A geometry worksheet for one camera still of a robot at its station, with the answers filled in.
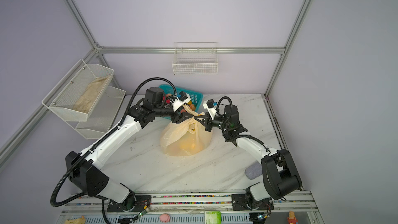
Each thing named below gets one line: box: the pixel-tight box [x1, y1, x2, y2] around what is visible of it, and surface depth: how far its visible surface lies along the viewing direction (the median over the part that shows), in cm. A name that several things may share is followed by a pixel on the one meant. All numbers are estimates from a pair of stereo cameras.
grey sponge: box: [244, 160, 263, 180], surface depth 83 cm
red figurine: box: [287, 210, 298, 224], surface depth 70 cm
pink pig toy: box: [159, 213, 171, 223], surface depth 71 cm
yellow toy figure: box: [64, 215, 86, 224], surface depth 69 cm
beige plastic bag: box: [160, 104, 213, 157], surface depth 80 cm
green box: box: [204, 210, 222, 224], surface depth 70 cm
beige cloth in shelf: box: [73, 75, 111, 114], surface depth 80 cm
